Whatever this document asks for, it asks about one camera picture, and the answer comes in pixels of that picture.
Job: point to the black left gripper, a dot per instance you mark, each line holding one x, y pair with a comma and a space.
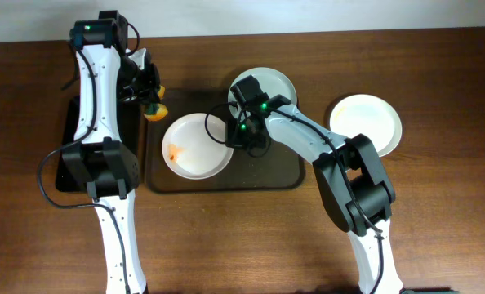
149, 91

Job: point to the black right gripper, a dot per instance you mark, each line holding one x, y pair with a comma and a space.
234, 136

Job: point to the yellow green sponge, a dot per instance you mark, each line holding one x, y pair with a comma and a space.
156, 111

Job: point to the grey-white plate with sauce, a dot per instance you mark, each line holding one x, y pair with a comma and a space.
272, 82

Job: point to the white plate with sauce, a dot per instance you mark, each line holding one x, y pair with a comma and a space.
192, 149

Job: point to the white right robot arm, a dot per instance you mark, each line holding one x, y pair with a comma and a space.
356, 191

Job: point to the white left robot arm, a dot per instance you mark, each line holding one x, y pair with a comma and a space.
102, 166

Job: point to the brown plastic tray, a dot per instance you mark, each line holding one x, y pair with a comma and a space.
279, 168

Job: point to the black plastic tray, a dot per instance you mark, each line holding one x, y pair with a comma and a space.
129, 130

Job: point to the white plate at side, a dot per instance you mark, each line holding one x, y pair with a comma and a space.
368, 115

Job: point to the black object bottom edge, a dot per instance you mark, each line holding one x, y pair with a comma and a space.
429, 291

